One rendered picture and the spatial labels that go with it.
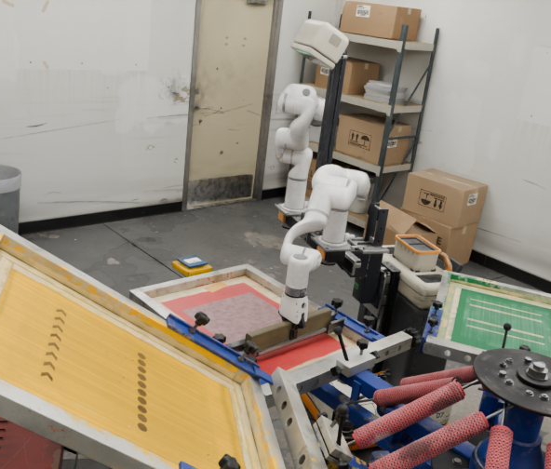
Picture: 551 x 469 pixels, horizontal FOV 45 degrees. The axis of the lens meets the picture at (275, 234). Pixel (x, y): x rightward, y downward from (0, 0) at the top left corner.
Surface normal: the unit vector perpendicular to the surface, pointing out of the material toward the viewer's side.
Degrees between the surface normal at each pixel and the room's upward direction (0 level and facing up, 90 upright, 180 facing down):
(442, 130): 90
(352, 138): 90
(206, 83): 90
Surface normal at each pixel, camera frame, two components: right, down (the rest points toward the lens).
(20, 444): 0.11, -0.93
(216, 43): 0.65, 0.33
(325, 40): 0.36, 0.37
